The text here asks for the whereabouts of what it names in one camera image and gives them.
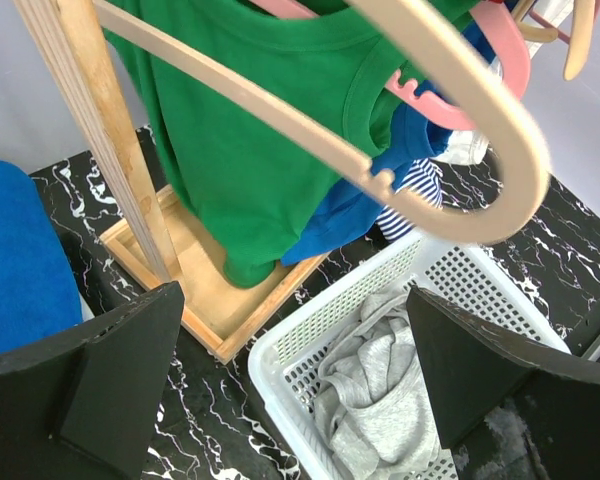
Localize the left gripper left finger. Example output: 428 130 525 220
0 282 184 479

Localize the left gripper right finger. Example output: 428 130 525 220
406 286 600 479

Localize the grey tank top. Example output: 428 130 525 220
313 291 440 479

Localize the beige plastic hanger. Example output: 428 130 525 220
95 1 549 253

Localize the blue white striped top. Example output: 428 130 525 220
376 158 442 243

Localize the blue tank top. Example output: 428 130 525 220
279 19 496 267

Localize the green tank top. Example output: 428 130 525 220
106 1 386 288

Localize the pink hanger under green top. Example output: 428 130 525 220
249 0 532 132

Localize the pink hanger under striped top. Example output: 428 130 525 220
528 9 570 44

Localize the white tank top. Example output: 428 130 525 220
432 0 573 166

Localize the cream wooden hanger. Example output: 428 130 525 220
512 0 600 81

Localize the white rear basket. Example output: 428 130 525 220
80 296 95 322

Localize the white basket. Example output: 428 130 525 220
248 233 569 479
80 296 95 322

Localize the folded blue cloth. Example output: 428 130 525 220
0 160 83 354

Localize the wooden clothes rack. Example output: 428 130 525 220
16 1 324 363

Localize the white centre basket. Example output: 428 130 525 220
248 233 569 479

